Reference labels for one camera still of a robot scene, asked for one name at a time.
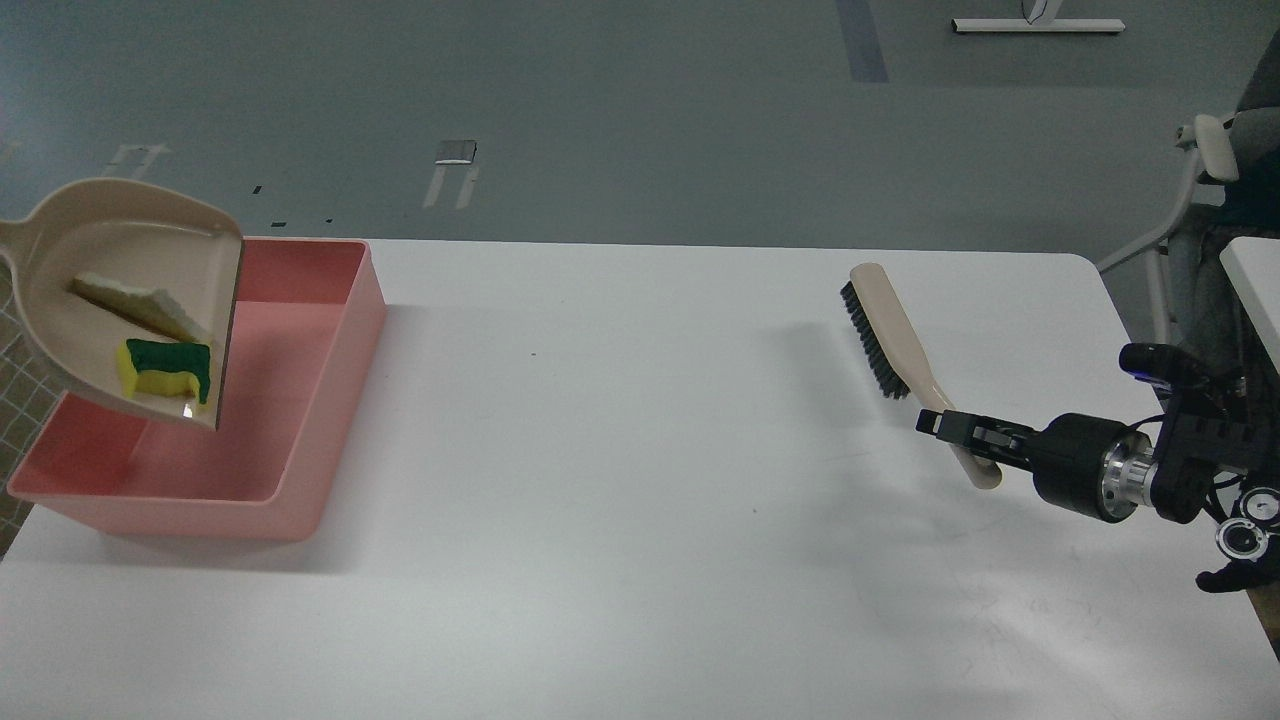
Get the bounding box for white side table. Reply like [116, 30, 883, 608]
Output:
[1220, 236, 1279, 372]

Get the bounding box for yellow green sponge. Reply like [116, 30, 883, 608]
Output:
[115, 338, 212, 405]

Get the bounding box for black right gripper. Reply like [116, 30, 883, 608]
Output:
[916, 409, 1155, 523]

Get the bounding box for white office chair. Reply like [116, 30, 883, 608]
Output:
[1094, 113, 1240, 345]

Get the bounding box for beige hand brush black bristles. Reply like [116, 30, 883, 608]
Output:
[840, 263, 1004, 489]

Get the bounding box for beige foam scrap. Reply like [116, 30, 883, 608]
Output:
[69, 272, 212, 343]

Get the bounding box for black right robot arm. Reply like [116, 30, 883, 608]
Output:
[916, 343, 1277, 593]

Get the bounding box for seated person teal sweater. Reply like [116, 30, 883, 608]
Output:
[1169, 36, 1279, 374]

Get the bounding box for white stand base on floor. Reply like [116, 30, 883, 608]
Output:
[951, 1, 1126, 35]

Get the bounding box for pink plastic bin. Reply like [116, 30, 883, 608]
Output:
[9, 238, 387, 541]

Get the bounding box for beige plastic dustpan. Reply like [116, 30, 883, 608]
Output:
[3, 178, 246, 430]

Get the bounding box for beige checkered cloth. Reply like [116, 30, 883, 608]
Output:
[1, 269, 61, 555]

